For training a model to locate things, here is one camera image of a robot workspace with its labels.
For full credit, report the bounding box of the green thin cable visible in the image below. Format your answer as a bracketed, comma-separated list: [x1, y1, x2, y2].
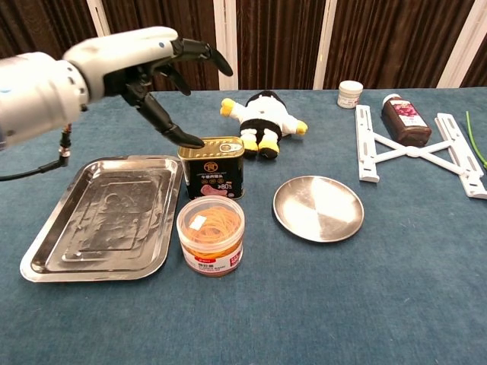
[465, 110, 487, 170]

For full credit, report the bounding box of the dark brown pleated curtain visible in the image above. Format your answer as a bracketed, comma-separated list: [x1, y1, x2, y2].
[0, 0, 487, 97]

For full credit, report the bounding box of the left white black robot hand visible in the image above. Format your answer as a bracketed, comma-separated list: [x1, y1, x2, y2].
[62, 25, 234, 149]

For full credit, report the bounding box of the black white plush doll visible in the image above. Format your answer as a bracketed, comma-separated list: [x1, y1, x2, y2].
[219, 90, 308, 160]

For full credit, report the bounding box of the black metal luncheon meat can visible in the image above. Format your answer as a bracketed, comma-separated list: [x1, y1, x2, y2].
[177, 135, 246, 202]

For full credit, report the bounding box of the dark red juice bottle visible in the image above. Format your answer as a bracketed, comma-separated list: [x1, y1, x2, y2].
[381, 94, 433, 148]

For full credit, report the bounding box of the small white jar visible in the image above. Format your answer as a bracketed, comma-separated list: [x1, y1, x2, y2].
[336, 80, 364, 110]

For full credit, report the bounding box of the blue table cloth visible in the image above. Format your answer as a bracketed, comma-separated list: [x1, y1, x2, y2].
[0, 87, 487, 365]

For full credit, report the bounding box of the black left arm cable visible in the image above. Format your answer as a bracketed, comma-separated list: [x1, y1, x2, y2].
[0, 124, 74, 182]

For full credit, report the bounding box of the rectangular stainless steel tray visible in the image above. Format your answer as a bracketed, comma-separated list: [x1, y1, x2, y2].
[20, 154, 184, 284]

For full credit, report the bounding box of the white frame post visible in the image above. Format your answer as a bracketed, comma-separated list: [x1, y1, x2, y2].
[312, 0, 338, 90]
[212, 0, 239, 91]
[437, 0, 487, 89]
[86, 0, 127, 94]

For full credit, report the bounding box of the white folding laptop stand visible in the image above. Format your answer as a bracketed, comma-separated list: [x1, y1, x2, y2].
[354, 104, 487, 200]

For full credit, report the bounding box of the clear plastic snack jar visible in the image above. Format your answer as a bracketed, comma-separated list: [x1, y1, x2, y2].
[176, 200, 245, 278]

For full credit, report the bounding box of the round stainless steel plate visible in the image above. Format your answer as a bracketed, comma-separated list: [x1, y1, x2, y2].
[272, 175, 365, 243]

